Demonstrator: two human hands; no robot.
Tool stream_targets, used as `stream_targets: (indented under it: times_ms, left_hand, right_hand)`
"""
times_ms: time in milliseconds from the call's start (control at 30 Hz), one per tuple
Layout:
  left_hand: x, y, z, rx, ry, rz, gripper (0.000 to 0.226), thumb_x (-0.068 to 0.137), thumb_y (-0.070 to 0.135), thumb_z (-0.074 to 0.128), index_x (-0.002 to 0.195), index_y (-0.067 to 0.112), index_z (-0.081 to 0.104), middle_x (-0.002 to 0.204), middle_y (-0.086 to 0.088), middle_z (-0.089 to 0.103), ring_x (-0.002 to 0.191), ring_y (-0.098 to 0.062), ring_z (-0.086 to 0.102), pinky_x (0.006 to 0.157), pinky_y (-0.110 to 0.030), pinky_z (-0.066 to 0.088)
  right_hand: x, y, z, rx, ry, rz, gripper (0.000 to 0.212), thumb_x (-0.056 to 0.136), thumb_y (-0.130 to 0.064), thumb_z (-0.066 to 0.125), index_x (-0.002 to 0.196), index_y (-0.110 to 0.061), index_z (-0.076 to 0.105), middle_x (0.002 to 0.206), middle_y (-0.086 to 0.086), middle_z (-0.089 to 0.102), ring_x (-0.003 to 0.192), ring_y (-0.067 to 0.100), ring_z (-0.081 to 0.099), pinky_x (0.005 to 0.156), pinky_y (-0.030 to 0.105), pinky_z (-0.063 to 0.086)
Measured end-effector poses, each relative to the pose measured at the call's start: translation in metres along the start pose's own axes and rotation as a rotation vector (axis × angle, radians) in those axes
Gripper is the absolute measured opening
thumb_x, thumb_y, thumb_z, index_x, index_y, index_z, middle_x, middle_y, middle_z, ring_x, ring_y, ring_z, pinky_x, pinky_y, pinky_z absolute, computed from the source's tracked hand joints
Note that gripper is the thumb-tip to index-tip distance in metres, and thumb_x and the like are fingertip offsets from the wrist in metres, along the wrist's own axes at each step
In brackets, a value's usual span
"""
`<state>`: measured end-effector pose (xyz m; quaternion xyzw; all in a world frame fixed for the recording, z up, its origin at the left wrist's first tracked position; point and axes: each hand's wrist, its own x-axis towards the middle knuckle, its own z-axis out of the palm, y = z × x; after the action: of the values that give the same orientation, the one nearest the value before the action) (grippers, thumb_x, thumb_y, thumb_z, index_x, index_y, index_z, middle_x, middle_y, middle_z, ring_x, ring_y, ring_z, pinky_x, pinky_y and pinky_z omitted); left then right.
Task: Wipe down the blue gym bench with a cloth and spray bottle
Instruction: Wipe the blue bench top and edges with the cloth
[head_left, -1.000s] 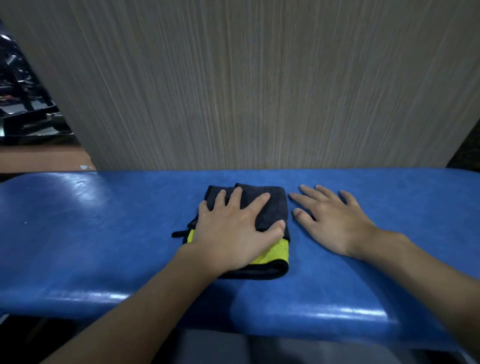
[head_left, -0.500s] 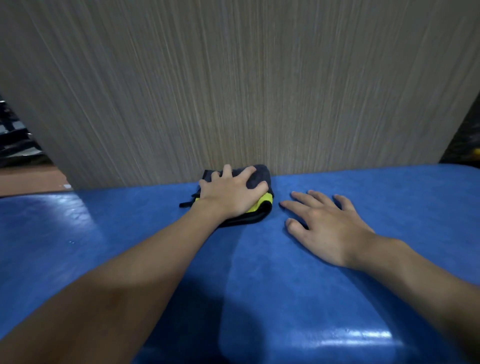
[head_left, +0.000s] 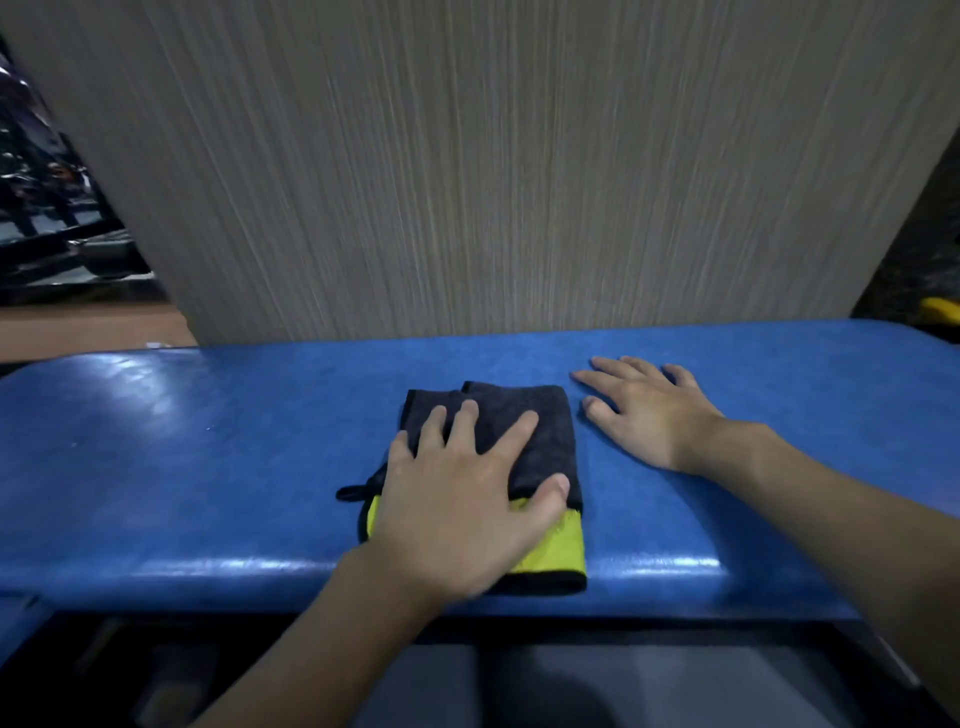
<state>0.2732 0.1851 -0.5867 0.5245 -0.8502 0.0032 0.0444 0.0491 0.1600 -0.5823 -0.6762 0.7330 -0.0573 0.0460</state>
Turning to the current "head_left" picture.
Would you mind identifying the blue padded bench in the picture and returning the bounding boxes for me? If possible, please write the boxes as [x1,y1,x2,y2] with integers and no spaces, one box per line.
[0,320,960,728]

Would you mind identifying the black gym equipment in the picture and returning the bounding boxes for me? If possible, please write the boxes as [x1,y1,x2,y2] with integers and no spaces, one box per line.
[0,37,163,305]

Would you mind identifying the person's right forearm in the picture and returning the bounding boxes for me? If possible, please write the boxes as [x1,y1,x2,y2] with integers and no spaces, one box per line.
[693,419,960,714]

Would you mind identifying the grey and yellow cleaning cloth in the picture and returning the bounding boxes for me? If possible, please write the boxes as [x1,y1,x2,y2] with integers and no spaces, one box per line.
[335,380,589,598]

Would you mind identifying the person's left hand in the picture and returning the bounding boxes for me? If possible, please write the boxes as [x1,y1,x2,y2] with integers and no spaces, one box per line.
[352,399,571,605]

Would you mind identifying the person's right hand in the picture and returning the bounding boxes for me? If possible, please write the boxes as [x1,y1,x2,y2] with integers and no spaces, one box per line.
[571,356,725,475]

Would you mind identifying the person's left forearm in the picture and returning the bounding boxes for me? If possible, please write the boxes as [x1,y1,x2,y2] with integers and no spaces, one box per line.
[191,543,451,728]

